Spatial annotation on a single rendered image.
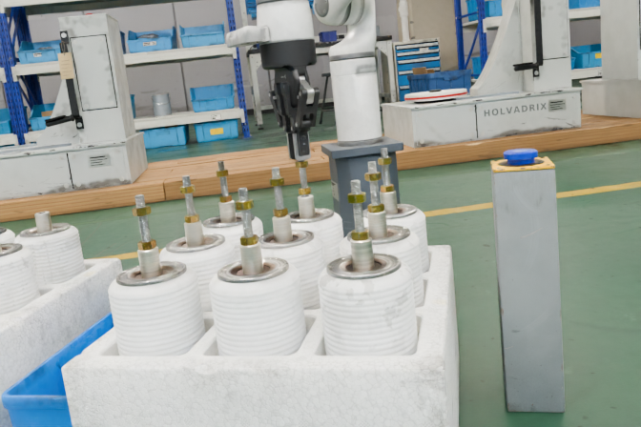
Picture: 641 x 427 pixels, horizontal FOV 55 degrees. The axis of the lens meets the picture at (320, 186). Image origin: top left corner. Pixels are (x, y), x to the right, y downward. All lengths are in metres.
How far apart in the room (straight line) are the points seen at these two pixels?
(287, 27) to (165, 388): 0.46
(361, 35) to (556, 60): 1.99
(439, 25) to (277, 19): 6.44
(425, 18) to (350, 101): 5.98
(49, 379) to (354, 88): 0.74
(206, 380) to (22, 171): 2.29
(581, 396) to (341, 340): 0.40
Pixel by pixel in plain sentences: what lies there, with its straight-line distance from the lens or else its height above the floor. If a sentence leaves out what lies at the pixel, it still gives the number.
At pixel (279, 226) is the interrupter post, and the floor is 0.27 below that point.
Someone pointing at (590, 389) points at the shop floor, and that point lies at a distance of 0.94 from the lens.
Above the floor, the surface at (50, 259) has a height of 0.21.
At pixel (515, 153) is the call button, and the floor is 0.33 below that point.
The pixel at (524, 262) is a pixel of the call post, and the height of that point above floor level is 0.20.
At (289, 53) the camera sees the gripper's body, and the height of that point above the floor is 0.48.
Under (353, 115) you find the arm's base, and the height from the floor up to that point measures 0.36.
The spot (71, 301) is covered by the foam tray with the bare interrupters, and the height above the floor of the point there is 0.16.
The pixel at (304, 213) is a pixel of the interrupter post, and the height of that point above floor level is 0.26.
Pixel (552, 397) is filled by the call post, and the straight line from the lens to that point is 0.87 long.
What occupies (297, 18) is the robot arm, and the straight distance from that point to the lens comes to 0.83.
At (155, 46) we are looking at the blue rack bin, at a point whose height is 0.83.
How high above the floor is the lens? 0.44
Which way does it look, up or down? 10 degrees down
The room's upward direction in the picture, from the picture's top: 6 degrees counter-clockwise
